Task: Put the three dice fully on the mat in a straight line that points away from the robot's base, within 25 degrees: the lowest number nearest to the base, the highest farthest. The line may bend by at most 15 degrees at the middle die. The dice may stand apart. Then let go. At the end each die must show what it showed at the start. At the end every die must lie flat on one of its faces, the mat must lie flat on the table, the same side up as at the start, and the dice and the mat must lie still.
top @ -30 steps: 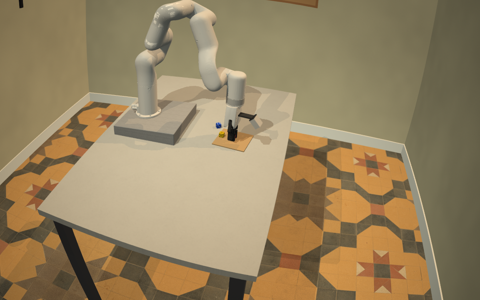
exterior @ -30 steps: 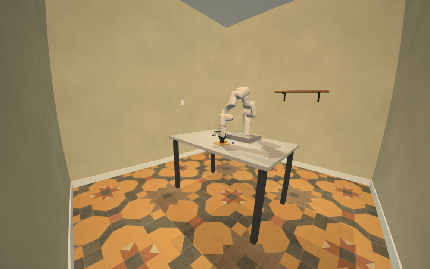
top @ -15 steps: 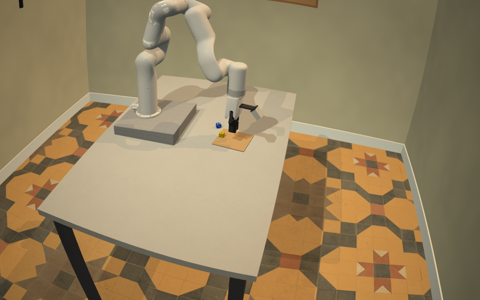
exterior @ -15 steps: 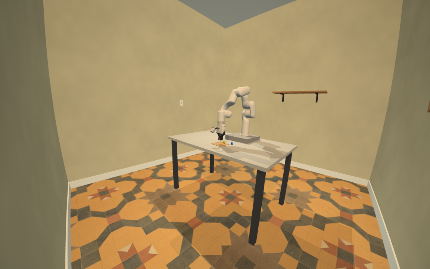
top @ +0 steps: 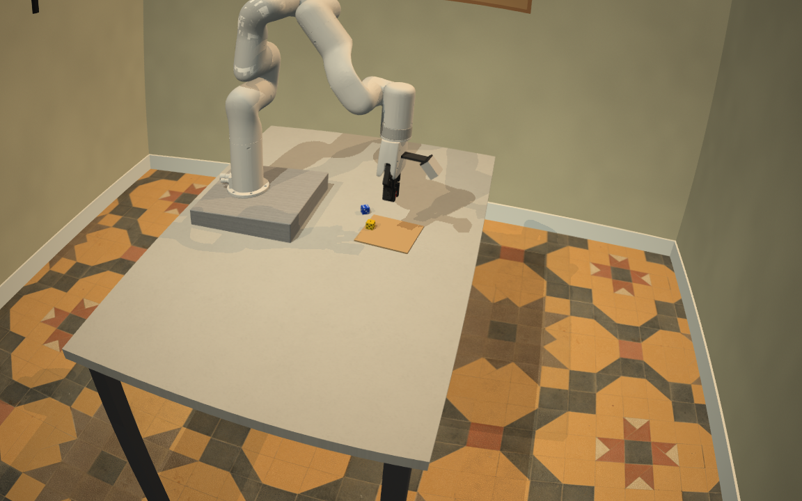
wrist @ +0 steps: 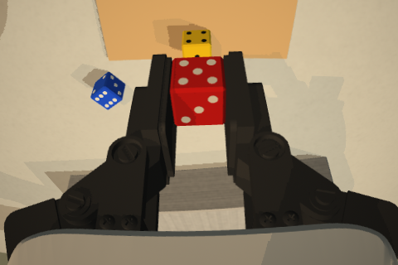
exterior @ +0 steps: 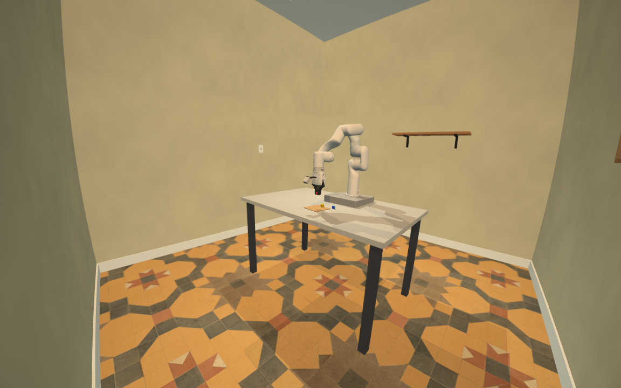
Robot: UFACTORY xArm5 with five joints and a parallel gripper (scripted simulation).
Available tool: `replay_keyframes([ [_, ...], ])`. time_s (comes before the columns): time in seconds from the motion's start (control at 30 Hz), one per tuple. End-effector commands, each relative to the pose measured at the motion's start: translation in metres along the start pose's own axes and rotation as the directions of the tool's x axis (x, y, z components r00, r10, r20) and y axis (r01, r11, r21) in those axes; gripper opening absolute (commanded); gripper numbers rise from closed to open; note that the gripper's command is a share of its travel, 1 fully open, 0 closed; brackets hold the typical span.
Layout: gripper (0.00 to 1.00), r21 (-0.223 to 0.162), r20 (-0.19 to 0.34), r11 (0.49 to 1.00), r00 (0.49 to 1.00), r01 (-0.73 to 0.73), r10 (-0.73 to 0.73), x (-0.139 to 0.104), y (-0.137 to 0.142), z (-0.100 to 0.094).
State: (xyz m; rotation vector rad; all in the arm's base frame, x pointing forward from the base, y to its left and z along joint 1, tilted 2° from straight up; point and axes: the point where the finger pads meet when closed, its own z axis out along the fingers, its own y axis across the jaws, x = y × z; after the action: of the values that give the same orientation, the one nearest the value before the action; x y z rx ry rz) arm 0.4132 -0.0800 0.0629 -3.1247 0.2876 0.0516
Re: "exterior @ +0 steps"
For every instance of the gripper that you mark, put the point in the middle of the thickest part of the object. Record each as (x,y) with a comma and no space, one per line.
(318,183)

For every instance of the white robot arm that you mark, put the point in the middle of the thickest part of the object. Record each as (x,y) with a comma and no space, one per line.
(354,165)

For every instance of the orange mat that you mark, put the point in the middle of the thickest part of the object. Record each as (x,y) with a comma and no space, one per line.
(316,208)

